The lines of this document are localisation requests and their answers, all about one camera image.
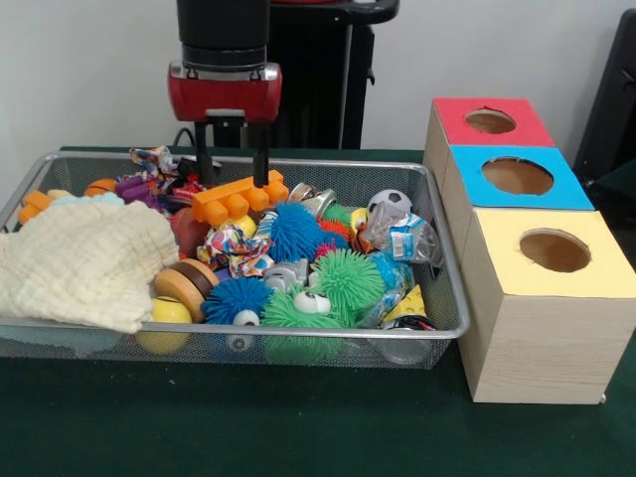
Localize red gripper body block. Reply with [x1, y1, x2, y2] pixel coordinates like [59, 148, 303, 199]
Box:
[167, 62, 283, 123]

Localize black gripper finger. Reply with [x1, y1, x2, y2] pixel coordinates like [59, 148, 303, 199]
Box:
[251, 120, 272, 189]
[194, 120, 215, 185]

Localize long orange toy brick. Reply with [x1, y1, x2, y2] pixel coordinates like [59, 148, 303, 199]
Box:
[191, 169, 290, 224]

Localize cream waffle cloth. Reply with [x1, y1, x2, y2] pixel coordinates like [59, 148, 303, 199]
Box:
[0, 201, 180, 334]

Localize shallow mesh bin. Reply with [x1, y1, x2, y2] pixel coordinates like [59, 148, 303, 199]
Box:
[0, 152, 472, 372]

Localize wooden box three holes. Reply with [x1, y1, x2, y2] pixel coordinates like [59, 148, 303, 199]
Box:
[422, 96, 636, 404]

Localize blue spiky ball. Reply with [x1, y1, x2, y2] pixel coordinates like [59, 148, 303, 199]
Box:
[201, 276, 273, 327]
[265, 201, 324, 263]

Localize wooden burger toy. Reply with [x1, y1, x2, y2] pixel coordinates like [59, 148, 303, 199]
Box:
[152, 257, 221, 324]

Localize small soccer ball toy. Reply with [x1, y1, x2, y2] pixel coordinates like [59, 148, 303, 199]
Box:
[367, 189, 414, 220]

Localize green spiky ball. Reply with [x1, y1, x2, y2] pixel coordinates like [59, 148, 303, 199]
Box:
[312, 247, 387, 324]
[260, 287, 344, 367]

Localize crushed clear plastic bottle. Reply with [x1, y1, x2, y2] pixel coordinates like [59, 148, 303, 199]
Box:
[365, 206, 444, 267]

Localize black upright panel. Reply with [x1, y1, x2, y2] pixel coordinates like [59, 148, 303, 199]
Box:
[570, 8, 636, 173]

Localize green cloth side table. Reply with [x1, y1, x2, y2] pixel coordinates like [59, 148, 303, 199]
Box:
[583, 161, 636, 210]

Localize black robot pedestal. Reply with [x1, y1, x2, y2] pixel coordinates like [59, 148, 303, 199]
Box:
[191, 0, 401, 150]

